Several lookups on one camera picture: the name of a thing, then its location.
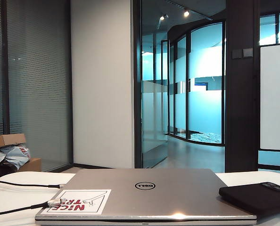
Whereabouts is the black charging cable silver plug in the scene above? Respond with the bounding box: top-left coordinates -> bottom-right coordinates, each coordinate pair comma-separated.
0,198 -> 62,217

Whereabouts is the black framed glass door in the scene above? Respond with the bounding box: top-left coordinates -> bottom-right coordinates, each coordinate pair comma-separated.
133,0 -> 170,169

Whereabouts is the dark crumpled bag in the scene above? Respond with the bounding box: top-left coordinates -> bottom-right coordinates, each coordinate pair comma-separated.
0,162 -> 20,182

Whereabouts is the white red Nice Try sticker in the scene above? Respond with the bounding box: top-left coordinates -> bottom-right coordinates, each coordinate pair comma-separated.
40,188 -> 112,216

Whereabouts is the frosted glass window panel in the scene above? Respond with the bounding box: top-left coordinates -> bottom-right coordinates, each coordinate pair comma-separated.
258,10 -> 280,170

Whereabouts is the brown red cardboard box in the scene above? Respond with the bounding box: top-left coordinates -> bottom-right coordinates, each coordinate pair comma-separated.
18,157 -> 42,172

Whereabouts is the small flat brown cardboard box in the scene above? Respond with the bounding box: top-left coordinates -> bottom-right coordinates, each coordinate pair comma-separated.
0,133 -> 27,149

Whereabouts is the silver Dell laptop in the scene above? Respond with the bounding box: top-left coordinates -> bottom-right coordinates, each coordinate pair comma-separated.
34,168 -> 257,226

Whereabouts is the curved black framed glass partition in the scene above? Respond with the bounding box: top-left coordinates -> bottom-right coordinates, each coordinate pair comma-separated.
167,20 -> 226,147

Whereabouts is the thin black laptop power cable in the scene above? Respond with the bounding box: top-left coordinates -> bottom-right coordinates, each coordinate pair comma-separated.
0,178 -> 66,189

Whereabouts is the black smartphone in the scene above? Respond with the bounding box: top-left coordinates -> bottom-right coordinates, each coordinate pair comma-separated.
219,181 -> 280,218

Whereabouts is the grey plastic mailing bag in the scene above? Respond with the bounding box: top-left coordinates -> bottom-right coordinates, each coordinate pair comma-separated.
0,145 -> 31,170

